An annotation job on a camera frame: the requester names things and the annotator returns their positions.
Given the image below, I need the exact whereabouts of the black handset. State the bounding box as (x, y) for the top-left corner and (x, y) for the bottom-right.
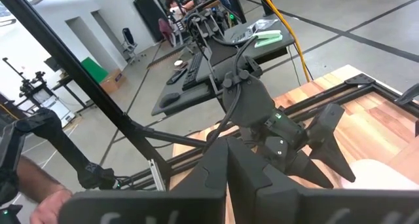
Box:
(166, 67), (188, 86)

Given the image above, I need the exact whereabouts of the cardboard box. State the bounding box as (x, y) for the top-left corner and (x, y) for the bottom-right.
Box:
(100, 69), (127, 94)

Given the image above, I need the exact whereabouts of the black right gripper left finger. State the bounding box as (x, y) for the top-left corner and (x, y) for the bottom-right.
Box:
(58, 137), (229, 224)

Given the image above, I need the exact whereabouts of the black computer mouse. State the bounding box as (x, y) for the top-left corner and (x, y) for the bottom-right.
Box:
(159, 92), (181, 109)

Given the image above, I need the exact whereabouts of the green panel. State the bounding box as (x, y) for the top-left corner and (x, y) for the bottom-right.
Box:
(81, 56), (109, 84)

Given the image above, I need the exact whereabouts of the yellow cable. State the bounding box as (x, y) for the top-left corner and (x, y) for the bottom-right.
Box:
(257, 0), (311, 83)

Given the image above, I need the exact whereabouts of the black equipment stand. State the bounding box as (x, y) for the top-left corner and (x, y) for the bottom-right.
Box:
(1, 56), (48, 99)

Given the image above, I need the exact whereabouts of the clear plastic bag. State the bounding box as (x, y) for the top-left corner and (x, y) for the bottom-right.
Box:
(251, 18), (279, 31)

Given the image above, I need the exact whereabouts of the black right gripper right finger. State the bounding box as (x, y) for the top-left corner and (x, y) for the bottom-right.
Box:
(227, 137), (419, 224)

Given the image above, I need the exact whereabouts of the person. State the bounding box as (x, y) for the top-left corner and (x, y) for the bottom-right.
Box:
(165, 0), (197, 24)

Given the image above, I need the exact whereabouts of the dark grey desk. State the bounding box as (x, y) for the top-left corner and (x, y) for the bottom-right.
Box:
(151, 14), (295, 117)

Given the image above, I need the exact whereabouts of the black keyboard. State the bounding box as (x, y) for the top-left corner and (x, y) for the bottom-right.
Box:
(181, 52), (204, 90)

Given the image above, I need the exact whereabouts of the black office chair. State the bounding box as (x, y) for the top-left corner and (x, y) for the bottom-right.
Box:
(121, 27), (139, 65)

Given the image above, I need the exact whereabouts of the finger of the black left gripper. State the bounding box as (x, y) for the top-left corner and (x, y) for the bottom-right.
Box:
(287, 149), (335, 190)
(306, 102), (357, 183)

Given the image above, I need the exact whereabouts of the black tall panel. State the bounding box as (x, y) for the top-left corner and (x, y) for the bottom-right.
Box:
(133, 0), (164, 43)

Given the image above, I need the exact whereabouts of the person's hand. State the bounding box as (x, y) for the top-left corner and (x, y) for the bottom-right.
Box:
(29, 188), (73, 224)

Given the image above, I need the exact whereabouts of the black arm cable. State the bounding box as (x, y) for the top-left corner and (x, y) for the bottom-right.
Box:
(201, 35), (259, 153)

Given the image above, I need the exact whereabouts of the black aluminium table frame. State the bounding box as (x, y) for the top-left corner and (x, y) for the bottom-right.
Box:
(0, 0), (419, 192)

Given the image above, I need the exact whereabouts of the silver aluminium bar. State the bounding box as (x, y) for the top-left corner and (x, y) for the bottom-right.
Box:
(149, 158), (167, 192)

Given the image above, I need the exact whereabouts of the maroon chair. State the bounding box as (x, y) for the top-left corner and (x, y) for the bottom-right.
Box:
(158, 17), (184, 47)

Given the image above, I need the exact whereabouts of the person's forearm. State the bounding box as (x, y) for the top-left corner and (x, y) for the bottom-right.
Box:
(16, 155), (66, 202)

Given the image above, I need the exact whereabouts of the pink slide sandal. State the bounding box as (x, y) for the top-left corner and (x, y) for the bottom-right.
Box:
(340, 158), (419, 191)

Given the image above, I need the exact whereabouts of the mint green stapler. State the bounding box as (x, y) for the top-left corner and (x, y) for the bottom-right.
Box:
(253, 29), (283, 48)

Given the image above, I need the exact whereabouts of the white equipment cart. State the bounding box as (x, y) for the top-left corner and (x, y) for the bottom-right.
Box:
(32, 88), (76, 126)

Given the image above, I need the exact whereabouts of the white calculator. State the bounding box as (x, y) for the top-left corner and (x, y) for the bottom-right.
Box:
(230, 27), (255, 45)

